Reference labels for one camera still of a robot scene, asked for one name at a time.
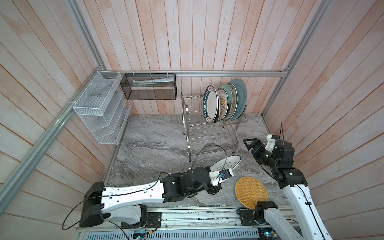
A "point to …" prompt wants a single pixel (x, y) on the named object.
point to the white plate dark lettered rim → (210, 104)
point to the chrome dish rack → (202, 137)
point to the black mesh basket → (149, 86)
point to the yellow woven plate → (250, 191)
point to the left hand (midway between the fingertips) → (223, 176)
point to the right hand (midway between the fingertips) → (246, 144)
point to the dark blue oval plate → (217, 117)
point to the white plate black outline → (227, 162)
